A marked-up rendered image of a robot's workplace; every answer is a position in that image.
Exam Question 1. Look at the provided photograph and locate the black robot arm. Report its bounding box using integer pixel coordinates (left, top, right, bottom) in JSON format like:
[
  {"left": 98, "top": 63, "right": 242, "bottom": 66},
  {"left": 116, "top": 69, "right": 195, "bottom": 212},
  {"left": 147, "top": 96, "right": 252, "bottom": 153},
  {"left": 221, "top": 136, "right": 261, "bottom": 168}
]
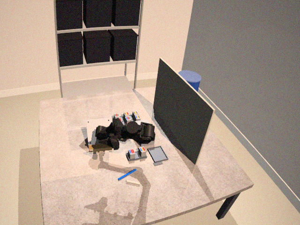
[{"left": 95, "top": 118, "right": 155, "bottom": 144}]

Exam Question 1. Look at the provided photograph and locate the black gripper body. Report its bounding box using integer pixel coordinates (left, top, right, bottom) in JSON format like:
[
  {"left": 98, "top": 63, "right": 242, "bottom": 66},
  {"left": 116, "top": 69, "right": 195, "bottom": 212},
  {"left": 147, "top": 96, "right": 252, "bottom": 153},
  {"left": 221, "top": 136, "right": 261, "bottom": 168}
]
[{"left": 111, "top": 126, "right": 130, "bottom": 150}]

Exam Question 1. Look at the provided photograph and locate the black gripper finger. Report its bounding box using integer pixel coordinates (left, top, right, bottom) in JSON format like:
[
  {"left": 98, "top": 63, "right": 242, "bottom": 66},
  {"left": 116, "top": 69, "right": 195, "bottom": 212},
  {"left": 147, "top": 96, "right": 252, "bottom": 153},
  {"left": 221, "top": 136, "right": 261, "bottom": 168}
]
[
  {"left": 100, "top": 122, "right": 114, "bottom": 133},
  {"left": 98, "top": 136, "right": 113, "bottom": 148}
]

